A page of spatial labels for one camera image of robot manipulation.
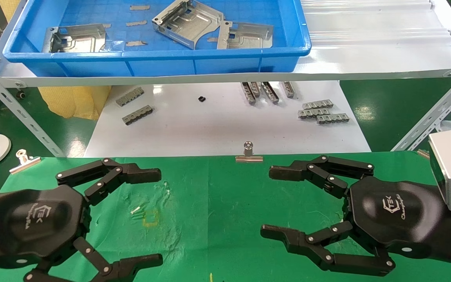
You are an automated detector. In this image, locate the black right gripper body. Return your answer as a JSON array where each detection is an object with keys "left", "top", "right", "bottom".
[{"left": 343, "top": 176, "right": 445, "bottom": 259}]

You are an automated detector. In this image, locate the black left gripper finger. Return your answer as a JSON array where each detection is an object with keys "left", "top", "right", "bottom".
[
  {"left": 56, "top": 158, "right": 162, "bottom": 207},
  {"left": 24, "top": 237, "right": 164, "bottom": 282}
]

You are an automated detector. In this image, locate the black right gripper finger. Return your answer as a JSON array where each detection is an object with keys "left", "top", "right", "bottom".
[
  {"left": 260, "top": 220, "right": 396, "bottom": 277},
  {"left": 269, "top": 155, "right": 375, "bottom": 199}
]

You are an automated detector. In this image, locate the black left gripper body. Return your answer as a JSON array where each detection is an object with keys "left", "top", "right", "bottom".
[{"left": 0, "top": 184, "right": 91, "bottom": 271}]

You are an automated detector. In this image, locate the stamped sheet metal bracket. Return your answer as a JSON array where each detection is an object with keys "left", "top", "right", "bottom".
[
  {"left": 151, "top": 0, "right": 225, "bottom": 50},
  {"left": 42, "top": 23, "right": 108, "bottom": 53},
  {"left": 216, "top": 22, "right": 274, "bottom": 50}
]

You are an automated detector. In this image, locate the silver binder clip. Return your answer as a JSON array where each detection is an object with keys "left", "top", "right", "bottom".
[
  {"left": 9, "top": 149, "right": 41, "bottom": 174},
  {"left": 235, "top": 141, "right": 263, "bottom": 163}
]

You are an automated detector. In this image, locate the grey toothed connector strip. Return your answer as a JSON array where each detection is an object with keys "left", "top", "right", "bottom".
[
  {"left": 122, "top": 105, "right": 154, "bottom": 126},
  {"left": 302, "top": 99, "right": 334, "bottom": 110},
  {"left": 116, "top": 87, "right": 145, "bottom": 107},
  {"left": 298, "top": 108, "right": 330, "bottom": 119}
]

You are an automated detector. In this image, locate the grey metal strips group right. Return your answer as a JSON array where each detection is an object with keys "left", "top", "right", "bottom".
[{"left": 316, "top": 114, "right": 350, "bottom": 125}]

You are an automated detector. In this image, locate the green table mat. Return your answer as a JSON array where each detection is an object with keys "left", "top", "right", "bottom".
[{"left": 0, "top": 152, "right": 451, "bottom": 282}]

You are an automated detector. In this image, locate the yellow woven bag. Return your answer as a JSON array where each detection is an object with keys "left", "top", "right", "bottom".
[{"left": 38, "top": 85, "right": 112, "bottom": 121}]

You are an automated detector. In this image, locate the white slotted angle steel leg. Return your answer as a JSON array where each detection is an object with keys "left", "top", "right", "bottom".
[
  {"left": 0, "top": 57, "right": 66, "bottom": 158},
  {"left": 391, "top": 67, "right": 451, "bottom": 152}
]

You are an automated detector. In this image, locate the blue plastic bin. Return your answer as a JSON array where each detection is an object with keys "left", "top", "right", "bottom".
[{"left": 2, "top": 0, "right": 312, "bottom": 78}]

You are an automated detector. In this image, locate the white metal shelf board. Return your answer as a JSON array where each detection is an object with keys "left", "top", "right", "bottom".
[{"left": 0, "top": 0, "right": 451, "bottom": 87}]

